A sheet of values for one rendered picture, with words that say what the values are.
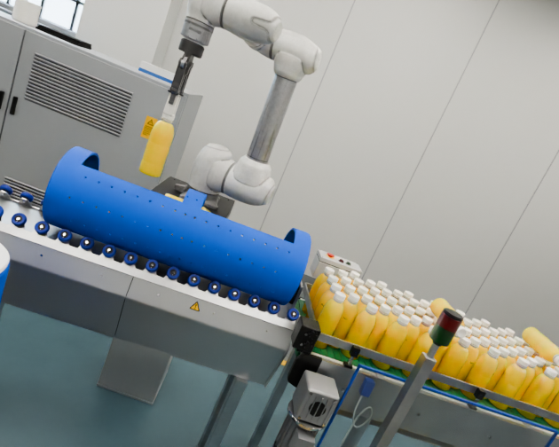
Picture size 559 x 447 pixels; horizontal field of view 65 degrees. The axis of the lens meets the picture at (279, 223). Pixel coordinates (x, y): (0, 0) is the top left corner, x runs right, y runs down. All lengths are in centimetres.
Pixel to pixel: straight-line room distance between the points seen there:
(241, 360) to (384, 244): 303
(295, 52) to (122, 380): 176
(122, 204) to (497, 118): 376
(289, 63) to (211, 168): 57
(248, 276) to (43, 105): 220
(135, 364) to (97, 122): 160
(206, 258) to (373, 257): 321
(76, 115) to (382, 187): 272
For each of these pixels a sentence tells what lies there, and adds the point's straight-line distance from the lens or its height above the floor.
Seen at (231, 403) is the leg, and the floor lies 52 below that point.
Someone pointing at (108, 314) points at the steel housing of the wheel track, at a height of 73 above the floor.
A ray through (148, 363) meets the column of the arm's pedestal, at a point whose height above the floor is 22.
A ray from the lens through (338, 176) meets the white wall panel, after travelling 430.
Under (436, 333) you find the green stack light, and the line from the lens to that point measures 145.
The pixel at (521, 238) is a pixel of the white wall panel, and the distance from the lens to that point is 498.
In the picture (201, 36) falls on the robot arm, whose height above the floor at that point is 171.
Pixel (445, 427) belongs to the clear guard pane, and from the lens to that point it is 182.
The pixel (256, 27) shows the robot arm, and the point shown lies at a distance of 139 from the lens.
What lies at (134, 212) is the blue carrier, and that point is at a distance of 150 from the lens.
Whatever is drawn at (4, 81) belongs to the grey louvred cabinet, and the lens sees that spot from 348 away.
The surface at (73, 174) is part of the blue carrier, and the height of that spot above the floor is 118.
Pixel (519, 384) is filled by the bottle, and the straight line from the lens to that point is 197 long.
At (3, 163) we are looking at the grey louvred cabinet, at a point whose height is 55.
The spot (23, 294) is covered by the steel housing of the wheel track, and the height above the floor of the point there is 70.
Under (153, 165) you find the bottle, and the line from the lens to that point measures 150.
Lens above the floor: 163
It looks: 14 degrees down
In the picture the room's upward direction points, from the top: 23 degrees clockwise
